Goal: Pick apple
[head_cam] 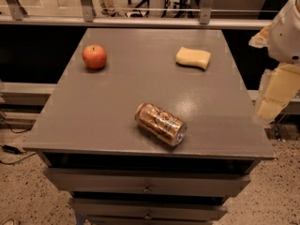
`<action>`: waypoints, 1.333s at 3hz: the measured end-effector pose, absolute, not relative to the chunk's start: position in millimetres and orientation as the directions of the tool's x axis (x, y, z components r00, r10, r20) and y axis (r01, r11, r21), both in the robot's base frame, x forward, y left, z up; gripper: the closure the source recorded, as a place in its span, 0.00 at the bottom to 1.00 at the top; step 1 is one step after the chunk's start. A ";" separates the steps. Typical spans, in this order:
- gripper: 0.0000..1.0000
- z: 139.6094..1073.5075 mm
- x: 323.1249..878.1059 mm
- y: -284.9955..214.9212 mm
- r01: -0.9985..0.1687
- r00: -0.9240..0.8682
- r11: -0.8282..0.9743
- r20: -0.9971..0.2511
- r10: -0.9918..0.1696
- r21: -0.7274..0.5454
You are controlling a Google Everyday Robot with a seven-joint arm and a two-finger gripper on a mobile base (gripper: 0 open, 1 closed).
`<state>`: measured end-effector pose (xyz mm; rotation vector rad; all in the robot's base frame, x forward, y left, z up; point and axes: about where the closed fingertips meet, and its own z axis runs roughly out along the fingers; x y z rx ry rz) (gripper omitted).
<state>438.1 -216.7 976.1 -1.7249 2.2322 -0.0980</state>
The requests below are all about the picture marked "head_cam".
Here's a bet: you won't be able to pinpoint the lower drawer knob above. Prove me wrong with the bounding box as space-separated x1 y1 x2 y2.
144 214 152 220

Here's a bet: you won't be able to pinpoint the black office chair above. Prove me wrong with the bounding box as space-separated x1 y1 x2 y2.
127 0 149 15

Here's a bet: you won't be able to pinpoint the person legs in background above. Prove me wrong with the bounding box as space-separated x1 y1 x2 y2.
99 0 120 17

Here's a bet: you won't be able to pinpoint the black power adapter with cable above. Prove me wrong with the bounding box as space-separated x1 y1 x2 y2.
0 144 35 165

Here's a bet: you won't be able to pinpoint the gold soda can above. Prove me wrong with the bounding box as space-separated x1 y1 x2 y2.
135 103 188 146

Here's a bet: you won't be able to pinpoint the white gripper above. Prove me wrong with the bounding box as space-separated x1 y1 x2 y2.
248 0 300 121

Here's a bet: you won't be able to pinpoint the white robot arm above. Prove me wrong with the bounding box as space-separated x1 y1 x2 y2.
248 0 300 125

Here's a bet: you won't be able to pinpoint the upper drawer knob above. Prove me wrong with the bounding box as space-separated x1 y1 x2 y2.
142 186 152 194

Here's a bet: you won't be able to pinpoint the metal railing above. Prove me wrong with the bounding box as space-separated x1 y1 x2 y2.
0 0 269 29

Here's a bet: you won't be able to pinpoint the red apple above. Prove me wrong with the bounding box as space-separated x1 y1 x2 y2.
82 45 107 69

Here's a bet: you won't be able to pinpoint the grey drawer cabinet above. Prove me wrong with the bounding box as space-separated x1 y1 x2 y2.
24 28 274 225

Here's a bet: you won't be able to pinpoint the yellow sponge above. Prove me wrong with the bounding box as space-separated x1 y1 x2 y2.
175 47 211 70

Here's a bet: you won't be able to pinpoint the drawer knob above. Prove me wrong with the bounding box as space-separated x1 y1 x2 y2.
144 214 152 220
142 186 152 194

